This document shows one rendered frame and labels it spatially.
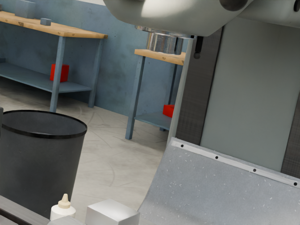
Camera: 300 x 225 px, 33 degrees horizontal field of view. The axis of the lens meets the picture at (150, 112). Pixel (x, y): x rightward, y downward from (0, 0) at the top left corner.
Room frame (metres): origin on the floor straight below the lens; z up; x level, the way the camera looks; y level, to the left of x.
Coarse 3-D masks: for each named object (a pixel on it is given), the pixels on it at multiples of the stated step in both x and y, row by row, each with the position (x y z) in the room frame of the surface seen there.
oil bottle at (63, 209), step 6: (66, 198) 0.77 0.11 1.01; (60, 204) 0.76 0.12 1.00; (66, 204) 0.76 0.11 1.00; (54, 210) 0.76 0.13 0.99; (60, 210) 0.76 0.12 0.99; (66, 210) 0.76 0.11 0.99; (72, 210) 0.77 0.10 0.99; (54, 216) 0.75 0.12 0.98; (60, 216) 0.75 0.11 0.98; (72, 216) 0.76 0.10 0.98
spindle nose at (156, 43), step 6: (150, 36) 0.65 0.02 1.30; (156, 36) 0.64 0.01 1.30; (162, 36) 0.64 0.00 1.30; (168, 36) 0.64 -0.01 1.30; (150, 42) 0.65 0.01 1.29; (156, 42) 0.64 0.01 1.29; (162, 42) 0.64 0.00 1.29; (168, 42) 0.64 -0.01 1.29; (174, 42) 0.64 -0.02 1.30; (180, 42) 0.65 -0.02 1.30; (150, 48) 0.65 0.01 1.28; (156, 48) 0.64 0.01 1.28; (162, 48) 0.64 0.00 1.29; (168, 48) 0.64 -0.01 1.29; (174, 48) 0.65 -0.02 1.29; (180, 48) 0.65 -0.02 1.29; (174, 54) 0.65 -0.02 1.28
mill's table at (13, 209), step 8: (0, 200) 0.94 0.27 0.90; (8, 200) 0.94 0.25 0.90; (0, 208) 0.90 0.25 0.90; (8, 208) 0.91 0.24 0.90; (16, 208) 0.91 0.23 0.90; (24, 208) 0.92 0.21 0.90; (0, 216) 0.87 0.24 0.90; (8, 216) 0.89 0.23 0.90; (16, 216) 0.88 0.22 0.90; (24, 216) 0.89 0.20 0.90; (32, 216) 0.89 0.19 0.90; (40, 216) 0.90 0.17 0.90; (0, 224) 0.84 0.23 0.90; (8, 224) 0.84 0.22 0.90; (16, 224) 0.85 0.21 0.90; (24, 224) 0.87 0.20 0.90; (32, 224) 0.86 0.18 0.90; (40, 224) 0.87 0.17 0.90
